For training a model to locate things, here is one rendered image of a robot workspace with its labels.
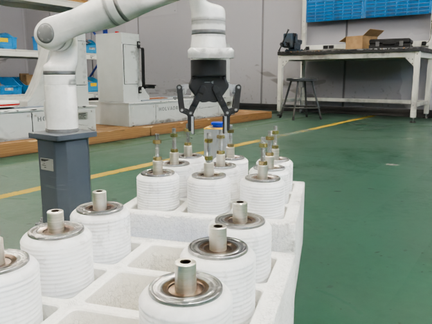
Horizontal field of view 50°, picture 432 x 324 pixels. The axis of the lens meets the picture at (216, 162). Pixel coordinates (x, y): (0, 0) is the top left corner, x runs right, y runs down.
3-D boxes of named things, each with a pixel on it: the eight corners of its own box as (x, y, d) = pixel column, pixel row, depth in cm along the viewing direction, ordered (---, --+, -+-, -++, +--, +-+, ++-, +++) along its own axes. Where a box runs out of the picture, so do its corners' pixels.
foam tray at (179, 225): (115, 289, 103) (112, 211, 100) (171, 233, 140) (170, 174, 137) (292, 309, 94) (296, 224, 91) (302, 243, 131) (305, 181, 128)
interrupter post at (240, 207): (229, 224, 69) (230, 203, 68) (234, 220, 71) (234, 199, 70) (245, 226, 68) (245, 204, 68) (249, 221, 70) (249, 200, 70)
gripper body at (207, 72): (226, 57, 101) (226, 101, 103) (187, 57, 100) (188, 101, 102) (231, 56, 93) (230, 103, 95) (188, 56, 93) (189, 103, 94)
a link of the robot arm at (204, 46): (188, 58, 89) (187, 25, 88) (186, 60, 100) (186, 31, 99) (234, 58, 90) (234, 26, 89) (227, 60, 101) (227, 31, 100)
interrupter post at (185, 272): (170, 295, 47) (170, 264, 46) (179, 285, 49) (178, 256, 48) (193, 298, 46) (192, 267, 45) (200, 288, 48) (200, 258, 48)
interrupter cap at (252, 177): (283, 184, 95) (283, 180, 95) (246, 184, 95) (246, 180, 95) (277, 176, 103) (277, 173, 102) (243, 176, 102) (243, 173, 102)
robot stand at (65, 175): (34, 227, 145) (27, 132, 139) (72, 216, 156) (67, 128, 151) (63, 237, 136) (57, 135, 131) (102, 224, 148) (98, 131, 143)
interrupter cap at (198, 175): (186, 179, 99) (186, 176, 99) (199, 172, 106) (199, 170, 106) (218, 182, 97) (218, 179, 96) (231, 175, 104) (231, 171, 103)
